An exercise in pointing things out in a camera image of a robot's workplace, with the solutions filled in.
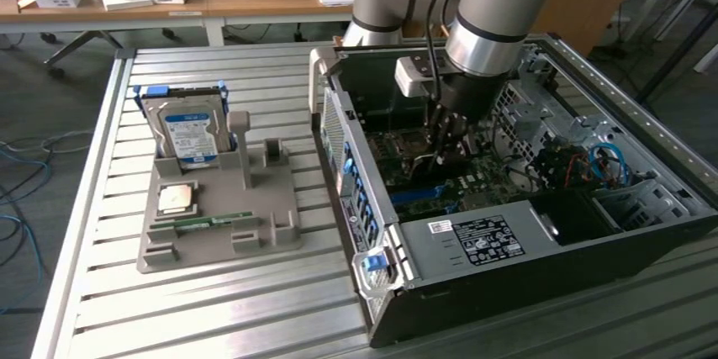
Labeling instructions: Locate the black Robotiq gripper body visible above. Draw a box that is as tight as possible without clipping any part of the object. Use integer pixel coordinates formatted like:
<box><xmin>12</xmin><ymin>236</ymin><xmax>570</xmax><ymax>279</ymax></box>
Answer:
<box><xmin>430</xmin><ymin>71</ymin><xmax>510</xmax><ymax>124</ymax></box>

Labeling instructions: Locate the Nvidia graphics card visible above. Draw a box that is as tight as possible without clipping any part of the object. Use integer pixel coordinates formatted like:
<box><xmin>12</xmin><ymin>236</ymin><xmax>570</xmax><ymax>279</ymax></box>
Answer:
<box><xmin>390</xmin><ymin>150</ymin><xmax>475</xmax><ymax>188</ymax></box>

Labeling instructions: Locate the CPU socket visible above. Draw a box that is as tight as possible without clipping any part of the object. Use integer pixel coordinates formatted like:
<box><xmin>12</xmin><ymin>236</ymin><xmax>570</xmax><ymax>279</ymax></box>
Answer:
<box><xmin>386</xmin><ymin>129</ymin><xmax>433</xmax><ymax>159</ymax></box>

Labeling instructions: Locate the green motherboard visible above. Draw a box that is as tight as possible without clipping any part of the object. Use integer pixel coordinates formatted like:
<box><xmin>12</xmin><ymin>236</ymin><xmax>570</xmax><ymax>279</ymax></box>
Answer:
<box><xmin>363</xmin><ymin>110</ymin><xmax>540</xmax><ymax>224</ymax></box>

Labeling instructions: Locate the blue expansion slot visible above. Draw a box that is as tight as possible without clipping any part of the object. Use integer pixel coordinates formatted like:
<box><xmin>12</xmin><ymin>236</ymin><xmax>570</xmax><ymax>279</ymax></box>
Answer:
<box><xmin>391</xmin><ymin>187</ymin><xmax>451</xmax><ymax>205</ymax></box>

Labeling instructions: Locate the grey power supply unit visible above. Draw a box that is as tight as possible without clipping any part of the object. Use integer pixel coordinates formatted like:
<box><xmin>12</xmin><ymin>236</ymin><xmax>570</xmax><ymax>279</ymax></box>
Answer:
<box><xmin>398</xmin><ymin>201</ymin><xmax>562</xmax><ymax>280</ymax></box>

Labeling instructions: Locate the black plastic fan shroud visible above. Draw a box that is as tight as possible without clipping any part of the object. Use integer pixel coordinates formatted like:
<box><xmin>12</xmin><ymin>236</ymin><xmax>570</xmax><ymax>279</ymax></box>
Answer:
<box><xmin>526</xmin><ymin>189</ymin><xmax>625</xmax><ymax>247</ymax></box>

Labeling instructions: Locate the wooden cabinet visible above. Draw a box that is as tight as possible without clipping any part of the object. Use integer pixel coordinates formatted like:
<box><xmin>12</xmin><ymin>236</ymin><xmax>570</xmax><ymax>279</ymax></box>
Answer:
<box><xmin>530</xmin><ymin>0</ymin><xmax>653</xmax><ymax>58</ymax></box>

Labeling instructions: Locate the blue case latch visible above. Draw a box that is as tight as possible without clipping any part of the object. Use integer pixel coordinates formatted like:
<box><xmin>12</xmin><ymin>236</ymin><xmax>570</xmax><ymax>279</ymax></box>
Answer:
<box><xmin>362</xmin><ymin>252</ymin><xmax>390</xmax><ymax>272</ymax></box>

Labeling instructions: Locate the metal disk bay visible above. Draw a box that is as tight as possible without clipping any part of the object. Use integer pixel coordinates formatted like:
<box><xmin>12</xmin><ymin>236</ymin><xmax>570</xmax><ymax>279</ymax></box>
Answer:
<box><xmin>592</xmin><ymin>180</ymin><xmax>694</xmax><ymax>232</ymax></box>

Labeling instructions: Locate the black open PC case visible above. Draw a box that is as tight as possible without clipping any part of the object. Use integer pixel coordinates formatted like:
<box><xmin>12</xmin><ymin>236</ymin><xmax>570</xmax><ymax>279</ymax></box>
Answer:
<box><xmin>307</xmin><ymin>33</ymin><xmax>718</xmax><ymax>350</ymax></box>

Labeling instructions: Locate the grey printed parts rack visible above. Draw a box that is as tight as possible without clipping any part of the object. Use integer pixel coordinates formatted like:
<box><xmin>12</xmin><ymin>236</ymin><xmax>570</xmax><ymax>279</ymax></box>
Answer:
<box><xmin>138</xmin><ymin>110</ymin><xmax>307</xmax><ymax>275</ymax></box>

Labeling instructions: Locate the hard disk in blue caddy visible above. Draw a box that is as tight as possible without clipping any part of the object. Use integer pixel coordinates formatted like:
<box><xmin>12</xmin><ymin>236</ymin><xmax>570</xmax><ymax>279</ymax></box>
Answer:
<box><xmin>132</xmin><ymin>80</ymin><xmax>237</xmax><ymax>171</ymax></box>

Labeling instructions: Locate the green RAM stick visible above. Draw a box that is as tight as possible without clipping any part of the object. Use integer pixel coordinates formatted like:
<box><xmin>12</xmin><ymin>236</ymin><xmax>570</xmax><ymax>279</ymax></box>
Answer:
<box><xmin>150</xmin><ymin>211</ymin><xmax>255</xmax><ymax>234</ymax></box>

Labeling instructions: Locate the CPU chip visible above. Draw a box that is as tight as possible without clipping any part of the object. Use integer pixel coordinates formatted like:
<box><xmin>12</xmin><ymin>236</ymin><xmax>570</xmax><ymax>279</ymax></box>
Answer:
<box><xmin>157</xmin><ymin>184</ymin><xmax>201</xmax><ymax>217</ymax></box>

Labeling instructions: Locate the wooden desk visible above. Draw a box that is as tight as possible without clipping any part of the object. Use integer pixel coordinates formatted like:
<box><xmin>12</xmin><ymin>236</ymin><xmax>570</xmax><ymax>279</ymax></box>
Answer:
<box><xmin>0</xmin><ymin>0</ymin><xmax>516</xmax><ymax>47</ymax></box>

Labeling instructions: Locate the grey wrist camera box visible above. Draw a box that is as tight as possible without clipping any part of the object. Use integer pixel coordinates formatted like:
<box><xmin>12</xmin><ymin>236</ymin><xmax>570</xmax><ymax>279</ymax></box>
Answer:
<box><xmin>394</xmin><ymin>55</ymin><xmax>450</xmax><ymax>98</ymax></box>

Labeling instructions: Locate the black camera cable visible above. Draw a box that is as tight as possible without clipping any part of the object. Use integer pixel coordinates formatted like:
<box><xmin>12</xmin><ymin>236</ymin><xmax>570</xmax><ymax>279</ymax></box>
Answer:
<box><xmin>423</xmin><ymin>0</ymin><xmax>457</xmax><ymax>100</ymax></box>

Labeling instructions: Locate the red wire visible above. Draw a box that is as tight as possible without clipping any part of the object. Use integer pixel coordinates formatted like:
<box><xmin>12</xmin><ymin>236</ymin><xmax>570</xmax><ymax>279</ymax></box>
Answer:
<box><xmin>564</xmin><ymin>155</ymin><xmax>590</xmax><ymax>186</ymax></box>

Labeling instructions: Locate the blue SATA wire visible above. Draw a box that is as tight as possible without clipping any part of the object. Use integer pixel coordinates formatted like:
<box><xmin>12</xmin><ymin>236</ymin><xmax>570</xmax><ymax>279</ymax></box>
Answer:
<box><xmin>592</xmin><ymin>142</ymin><xmax>634</xmax><ymax>188</ymax></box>

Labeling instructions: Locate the grey floor cable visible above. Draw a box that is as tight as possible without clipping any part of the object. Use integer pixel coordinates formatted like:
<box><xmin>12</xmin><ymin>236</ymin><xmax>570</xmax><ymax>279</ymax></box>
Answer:
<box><xmin>0</xmin><ymin>129</ymin><xmax>95</xmax><ymax>155</ymax></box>

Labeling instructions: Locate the blue floor cable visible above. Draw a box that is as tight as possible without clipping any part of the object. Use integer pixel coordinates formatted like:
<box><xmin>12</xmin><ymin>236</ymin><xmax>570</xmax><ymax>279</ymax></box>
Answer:
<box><xmin>0</xmin><ymin>140</ymin><xmax>54</xmax><ymax>314</ymax></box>

